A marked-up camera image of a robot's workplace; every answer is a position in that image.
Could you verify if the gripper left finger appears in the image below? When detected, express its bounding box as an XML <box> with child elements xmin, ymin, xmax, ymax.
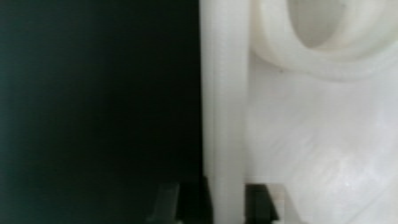
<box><xmin>147</xmin><ymin>182</ymin><xmax>204</xmax><ymax>224</ymax></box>

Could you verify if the white square table top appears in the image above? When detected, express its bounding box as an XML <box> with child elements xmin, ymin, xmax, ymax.
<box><xmin>199</xmin><ymin>0</ymin><xmax>398</xmax><ymax>224</ymax></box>

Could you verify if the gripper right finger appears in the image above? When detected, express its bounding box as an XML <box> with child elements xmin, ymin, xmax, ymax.
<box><xmin>245</xmin><ymin>184</ymin><xmax>279</xmax><ymax>224</ymax></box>

